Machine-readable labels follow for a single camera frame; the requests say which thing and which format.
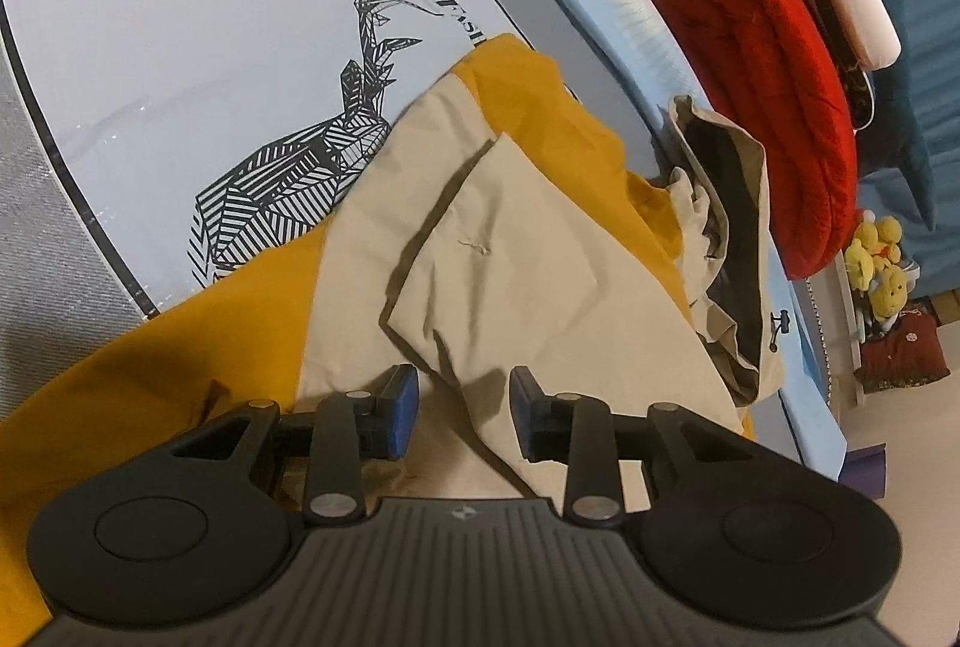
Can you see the white window ledge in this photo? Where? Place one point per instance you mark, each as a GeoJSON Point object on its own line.
{"type": "Point", "coordinates": [836, 332]}

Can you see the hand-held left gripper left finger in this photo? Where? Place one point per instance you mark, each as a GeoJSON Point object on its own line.
{"type": "Point", "coordinates": [402, 408]}

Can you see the teal cloth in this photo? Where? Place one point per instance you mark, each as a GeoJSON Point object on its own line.
{"type": "Point", "coordinates": [896, 17]}

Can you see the pile of yellow plush toys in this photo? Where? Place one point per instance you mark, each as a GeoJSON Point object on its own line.
{"type": "Point", "coordinates": [881, 276]}

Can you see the blue curtain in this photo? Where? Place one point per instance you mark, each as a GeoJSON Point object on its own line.
{"type": "Point", "coordinates": [934, 54]}

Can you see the red knitted blanket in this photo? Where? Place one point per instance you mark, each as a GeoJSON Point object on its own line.
{"type": "Point", "coordinates": [757, 84]}

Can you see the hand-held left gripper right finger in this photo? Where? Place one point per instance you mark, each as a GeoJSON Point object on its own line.
{"type": "Point", "coordinates": [524, 416]}

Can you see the yellow and beige jacket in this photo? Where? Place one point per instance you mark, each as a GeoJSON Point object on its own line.
{"type": "Point", "coordinates": [525, 242]}

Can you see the purple box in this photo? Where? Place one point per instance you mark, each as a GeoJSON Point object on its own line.
{"type": "Point", "coordinates": [864, 471]}

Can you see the red patterned bag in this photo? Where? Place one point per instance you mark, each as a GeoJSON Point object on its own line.
{"type": "Point", "coordinates": [904, 354]}

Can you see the deer print bed sheet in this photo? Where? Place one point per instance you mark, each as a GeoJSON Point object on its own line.
{"type": "Point", "coordinates": [225, 17]}

